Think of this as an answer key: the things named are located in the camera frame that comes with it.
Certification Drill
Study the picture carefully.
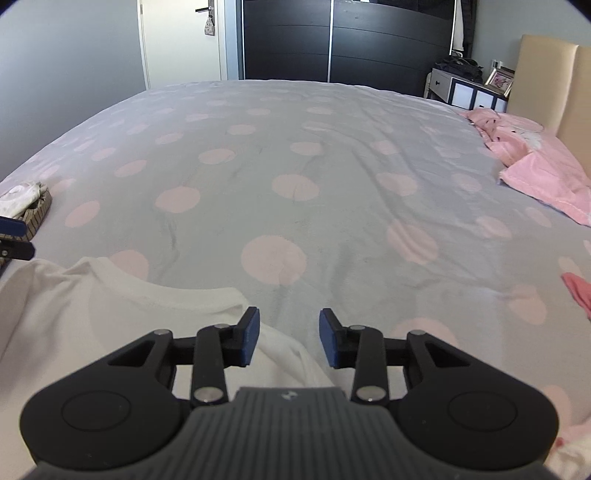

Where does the beige padded headboard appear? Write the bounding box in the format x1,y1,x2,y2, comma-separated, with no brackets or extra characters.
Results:
507,35,591,173

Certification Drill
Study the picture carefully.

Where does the white t-shirt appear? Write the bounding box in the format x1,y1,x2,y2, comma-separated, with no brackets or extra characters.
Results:
1,257,332,479

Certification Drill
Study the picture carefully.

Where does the brown striped garment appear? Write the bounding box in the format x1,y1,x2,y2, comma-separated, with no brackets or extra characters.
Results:
16,183,52,241

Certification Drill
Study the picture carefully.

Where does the black sliding wardrobe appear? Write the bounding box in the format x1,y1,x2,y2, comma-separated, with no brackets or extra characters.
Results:
242,0,478,96

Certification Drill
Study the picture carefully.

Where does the white door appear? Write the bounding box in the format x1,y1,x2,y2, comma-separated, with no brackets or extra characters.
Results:
137,0,228,89

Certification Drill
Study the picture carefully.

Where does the stack of folded clothes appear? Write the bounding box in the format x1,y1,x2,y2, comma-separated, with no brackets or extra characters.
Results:
545,421,591,480

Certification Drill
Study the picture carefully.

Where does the black bag on nightstand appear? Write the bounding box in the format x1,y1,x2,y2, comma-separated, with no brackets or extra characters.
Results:
434,53,483,82

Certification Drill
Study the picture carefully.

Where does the white black nightstand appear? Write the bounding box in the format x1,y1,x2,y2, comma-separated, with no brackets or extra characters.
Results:
424,69,508,113

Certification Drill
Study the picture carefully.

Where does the coral pink pillow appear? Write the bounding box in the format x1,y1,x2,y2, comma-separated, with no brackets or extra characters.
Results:
561,272,591,320

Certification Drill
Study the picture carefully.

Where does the picture frame on nightstand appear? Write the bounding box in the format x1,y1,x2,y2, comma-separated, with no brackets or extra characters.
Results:
485,67,515,98

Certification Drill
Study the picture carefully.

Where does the light pink pillow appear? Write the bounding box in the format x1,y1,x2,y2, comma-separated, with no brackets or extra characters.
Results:
463,108,590,226

